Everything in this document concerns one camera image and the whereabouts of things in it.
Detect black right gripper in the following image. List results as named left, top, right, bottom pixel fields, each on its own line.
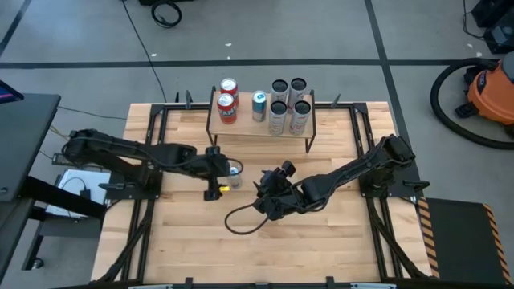
left=252, top=160, right=307, bottom=222

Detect orange shop vacuum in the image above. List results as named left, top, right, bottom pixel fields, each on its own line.
left=429, top=57, right=514, bottom=152
left=455, top=51, right=514, bottom=138

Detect black equipment case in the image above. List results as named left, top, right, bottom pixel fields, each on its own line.
left=470, top=0, right=514, bottom=55

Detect black desk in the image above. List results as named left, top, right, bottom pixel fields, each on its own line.
left=0, top=92, right=106, bottom=282

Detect long black cable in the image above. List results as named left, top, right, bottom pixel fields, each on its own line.
left=120, top=0, right=169, bottom=104

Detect orange cable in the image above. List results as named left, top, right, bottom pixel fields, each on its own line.
left=47, top=124, right=71, bottom=141

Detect thin black floor cable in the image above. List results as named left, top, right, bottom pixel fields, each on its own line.
left=55, top=105, right=128, bottom=121

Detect blue silver Red Bull can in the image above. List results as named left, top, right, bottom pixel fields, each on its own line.
left=251, top=90, right=268, bottom=123
left=226, top=157, right=245, bottom=191

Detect white box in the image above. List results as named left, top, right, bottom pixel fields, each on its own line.
left=45, top=168, right=112, bottom=220

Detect black aluminium table frame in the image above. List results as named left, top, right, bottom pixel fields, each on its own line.
left=90, top=94, right=433, bottom=289

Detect red Fanta strawberry can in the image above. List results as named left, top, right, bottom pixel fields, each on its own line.
left=219, top=77, right=240, bottom=106
left=216, top=92, right=238, bottom=125

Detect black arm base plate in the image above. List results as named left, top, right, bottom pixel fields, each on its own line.
left=358, top=166, right=430, bottom=198
left=98, top=170, right=162, bottom=201

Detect white Celsius Peach Vibe can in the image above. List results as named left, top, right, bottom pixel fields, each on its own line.
left=288, top=100, right=313, bottom=136
left=288, top=77, right=309, bottom=104

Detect wooden shelf black metal frame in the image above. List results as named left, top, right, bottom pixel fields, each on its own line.
left=206, top=85, right=318, bottom=154

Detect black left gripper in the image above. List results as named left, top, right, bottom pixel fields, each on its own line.
left=202, top=145, right=232, bottom=202

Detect black equipment box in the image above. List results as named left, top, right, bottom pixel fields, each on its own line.
left=138, top=0, right=196, bottom=6

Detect black mat yellow stripes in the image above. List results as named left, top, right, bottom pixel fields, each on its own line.
left=417, top=196, right=514, bottom=287

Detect black power adapter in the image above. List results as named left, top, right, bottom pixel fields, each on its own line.
left=51, top=153, right=73, bottom=167

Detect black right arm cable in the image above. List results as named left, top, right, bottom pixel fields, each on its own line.
left=223, top=201, right=271, bottom=237

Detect coiled black cable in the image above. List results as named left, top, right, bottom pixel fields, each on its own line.
left=150, top=0, right=183, bottom=30

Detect dark screen device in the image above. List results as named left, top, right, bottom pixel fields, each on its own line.
left=0, top=79, right=24, bottom=105

